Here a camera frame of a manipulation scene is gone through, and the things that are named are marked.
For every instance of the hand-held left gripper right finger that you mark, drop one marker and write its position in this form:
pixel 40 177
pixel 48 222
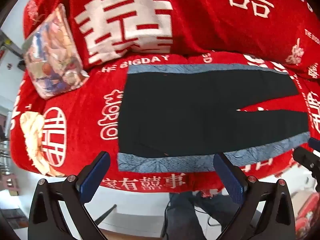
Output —
pixel 231 180

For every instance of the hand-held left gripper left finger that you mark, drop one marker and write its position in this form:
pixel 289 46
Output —
pixel 93 177

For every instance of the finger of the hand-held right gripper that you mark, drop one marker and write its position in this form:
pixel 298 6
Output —
pixel 306 158
pixel 315 145

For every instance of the black pants with grey stripe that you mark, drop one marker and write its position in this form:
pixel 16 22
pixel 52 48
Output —
pixel 175 110

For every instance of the person's legs in jeans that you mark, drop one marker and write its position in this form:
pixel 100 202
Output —
pixel 185 215

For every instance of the printed picture pillow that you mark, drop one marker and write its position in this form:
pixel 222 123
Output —
pixel 52 55

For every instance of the red printed blanket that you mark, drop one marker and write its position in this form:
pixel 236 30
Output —
pixel 212 25

